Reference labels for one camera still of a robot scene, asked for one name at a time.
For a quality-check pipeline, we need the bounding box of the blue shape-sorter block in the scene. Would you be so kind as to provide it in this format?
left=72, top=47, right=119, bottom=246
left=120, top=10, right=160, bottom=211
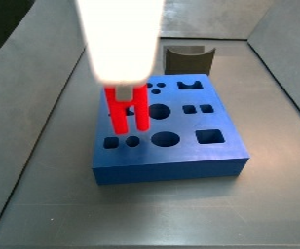
left=92, top=74, right=249, bottom=185

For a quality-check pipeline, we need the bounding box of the dark grey curved holder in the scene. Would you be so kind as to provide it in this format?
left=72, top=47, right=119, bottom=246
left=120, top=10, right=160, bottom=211
left=163, top=46, right=217, bottom=75

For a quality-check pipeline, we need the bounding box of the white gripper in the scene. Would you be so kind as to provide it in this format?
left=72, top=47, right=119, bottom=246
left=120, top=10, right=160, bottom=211
left=76, top=0, right=165, bottom=101

